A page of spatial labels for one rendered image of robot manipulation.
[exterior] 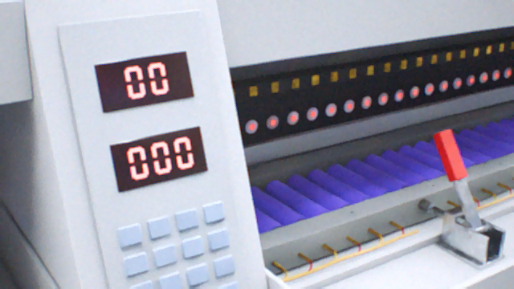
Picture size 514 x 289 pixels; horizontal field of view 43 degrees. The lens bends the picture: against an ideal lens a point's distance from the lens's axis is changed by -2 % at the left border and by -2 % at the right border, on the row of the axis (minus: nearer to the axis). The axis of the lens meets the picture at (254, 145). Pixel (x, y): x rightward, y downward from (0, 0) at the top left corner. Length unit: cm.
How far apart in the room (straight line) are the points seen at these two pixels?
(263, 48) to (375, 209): 17
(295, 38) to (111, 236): 15
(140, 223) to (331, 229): 18
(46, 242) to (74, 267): 4
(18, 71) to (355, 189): 29
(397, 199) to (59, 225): 26
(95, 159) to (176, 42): 7
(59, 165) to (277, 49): 14
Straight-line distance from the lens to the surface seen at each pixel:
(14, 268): 44
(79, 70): 30
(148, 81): 31
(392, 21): 42
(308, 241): 44
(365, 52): 66
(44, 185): 33
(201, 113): 32
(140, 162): 31
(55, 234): 33
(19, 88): 31
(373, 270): 45
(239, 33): 35
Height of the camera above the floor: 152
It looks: 5 degrees down
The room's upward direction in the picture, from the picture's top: 10 degrees counter-clockwise
